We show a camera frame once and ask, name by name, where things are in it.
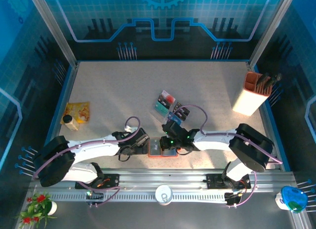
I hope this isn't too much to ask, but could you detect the orange card holder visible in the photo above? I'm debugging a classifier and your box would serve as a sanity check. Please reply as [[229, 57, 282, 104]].
[[147, 137, 179, 158]]

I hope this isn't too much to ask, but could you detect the blue VIP card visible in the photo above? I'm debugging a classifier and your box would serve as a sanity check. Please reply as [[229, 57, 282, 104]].
[[167, 112, 185, 124]]

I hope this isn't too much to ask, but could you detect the teal card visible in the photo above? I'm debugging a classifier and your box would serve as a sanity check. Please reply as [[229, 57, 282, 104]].
[[153, 102, 170, 115]]

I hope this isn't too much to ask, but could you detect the red and white card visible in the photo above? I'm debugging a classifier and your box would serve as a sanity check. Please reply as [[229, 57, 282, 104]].
[[160, 90, 177, 103]]

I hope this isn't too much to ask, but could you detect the yellow snack bag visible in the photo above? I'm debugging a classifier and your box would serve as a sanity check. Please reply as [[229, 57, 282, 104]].
[[60, 102, 91, 125]]

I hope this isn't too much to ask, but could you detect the black capped beige bottle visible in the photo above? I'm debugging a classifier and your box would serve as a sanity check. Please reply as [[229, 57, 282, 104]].
[[62, 114, 80, 131]]

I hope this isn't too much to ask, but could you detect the black connector box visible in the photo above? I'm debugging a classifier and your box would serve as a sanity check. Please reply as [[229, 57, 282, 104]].
[[224, 191, 247, 207], [85, 188, 104, 206]]

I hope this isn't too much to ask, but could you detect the white orange knife block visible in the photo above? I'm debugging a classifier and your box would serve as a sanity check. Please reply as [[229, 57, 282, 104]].
[[231, 71, 273, 116]]

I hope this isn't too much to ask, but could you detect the red flowered potted plant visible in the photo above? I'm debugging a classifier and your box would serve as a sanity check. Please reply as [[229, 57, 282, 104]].
[[15, 191, 58, 229]]

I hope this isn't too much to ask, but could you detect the white cup with blue lid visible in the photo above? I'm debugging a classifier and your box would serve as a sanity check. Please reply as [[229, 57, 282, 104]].
[[275, 186, 309, 214]]

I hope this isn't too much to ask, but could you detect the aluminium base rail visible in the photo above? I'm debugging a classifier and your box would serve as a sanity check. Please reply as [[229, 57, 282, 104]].
[[29, 168, 297, 193]]

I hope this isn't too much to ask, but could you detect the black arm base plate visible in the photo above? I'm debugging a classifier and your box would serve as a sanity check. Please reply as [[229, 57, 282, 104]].
[[75, 173, 120, 190], [206, 173, 252, 190]]

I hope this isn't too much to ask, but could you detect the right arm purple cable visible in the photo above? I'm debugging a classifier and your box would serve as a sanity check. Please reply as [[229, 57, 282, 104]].
[[171, 105, 284, 208]]

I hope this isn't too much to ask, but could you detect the grey slotted cable duct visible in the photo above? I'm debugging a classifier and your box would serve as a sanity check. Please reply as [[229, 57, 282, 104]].
[[49, 193, 229, 202]]

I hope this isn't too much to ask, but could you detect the black handled knife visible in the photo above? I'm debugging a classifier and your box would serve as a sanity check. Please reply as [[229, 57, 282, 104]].
[[263, 76, 277, 90], [270, 73, 283, 88], [256, 75, 269, 93]]

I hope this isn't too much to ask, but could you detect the aluminium frame post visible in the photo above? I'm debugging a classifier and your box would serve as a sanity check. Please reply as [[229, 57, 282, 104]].
[[26, 0, 79, 68], [248, 0, 298, 68]]

